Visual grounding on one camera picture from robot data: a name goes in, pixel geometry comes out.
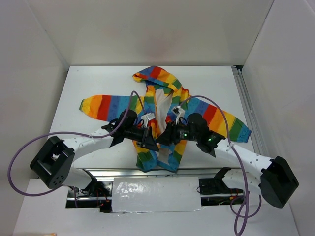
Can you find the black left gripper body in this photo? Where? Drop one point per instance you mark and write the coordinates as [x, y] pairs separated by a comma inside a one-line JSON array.
[[135, 133]]

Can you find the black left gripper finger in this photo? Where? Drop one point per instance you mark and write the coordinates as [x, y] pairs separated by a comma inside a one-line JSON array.
[[147, 142], [154, 128]]

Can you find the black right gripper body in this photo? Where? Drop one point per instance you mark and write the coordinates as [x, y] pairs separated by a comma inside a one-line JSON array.
[[184, 132]]

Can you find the rainbow striped hooded jacket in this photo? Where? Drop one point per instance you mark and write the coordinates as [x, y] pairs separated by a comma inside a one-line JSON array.
[[164, 92]]

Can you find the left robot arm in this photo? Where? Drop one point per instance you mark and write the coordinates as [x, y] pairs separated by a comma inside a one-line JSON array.
[[53, 163]]

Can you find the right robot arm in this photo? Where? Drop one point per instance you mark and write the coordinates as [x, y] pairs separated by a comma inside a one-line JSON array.
[[272, 178]]

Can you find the white front cover panel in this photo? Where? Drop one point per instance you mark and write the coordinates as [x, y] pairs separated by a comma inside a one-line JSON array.
[[155, 194]]

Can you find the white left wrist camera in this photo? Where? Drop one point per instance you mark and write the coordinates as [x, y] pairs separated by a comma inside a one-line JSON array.
[[146, 118]]

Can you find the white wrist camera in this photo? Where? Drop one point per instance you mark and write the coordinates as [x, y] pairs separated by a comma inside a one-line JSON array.
[[179, 112], [146, 118]]

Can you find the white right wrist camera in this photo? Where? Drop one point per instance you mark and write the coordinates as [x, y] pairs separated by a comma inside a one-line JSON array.
[[179, 112]]

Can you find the aluminium frame rail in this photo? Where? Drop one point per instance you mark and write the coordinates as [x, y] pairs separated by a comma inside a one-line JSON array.
[[222, 84]]

